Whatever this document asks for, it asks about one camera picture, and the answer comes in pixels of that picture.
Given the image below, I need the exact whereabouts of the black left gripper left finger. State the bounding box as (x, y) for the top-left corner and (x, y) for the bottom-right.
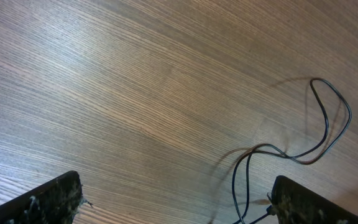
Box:
(0, 170), (83, 223)

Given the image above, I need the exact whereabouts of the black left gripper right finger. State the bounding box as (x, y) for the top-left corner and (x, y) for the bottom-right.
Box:
(270, 175), (358, 224)

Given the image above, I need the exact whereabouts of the black thin cable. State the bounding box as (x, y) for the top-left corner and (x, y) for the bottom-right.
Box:
(231, 77), (352, 224)

